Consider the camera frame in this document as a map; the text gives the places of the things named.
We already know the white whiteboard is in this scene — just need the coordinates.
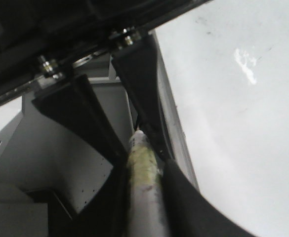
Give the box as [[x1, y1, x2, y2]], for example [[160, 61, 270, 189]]
[[155, 0, 289, 237]]

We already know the white black whiteboard marker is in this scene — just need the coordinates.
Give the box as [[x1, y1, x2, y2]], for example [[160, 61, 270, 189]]
[[126, 130, 171, 237]]

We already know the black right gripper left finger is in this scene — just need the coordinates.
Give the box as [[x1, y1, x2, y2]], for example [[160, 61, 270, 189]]
[[32, 75, 127, 163]]

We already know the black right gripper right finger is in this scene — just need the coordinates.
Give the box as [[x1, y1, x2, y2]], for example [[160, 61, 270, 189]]
[[112, 35, 174, 160]]

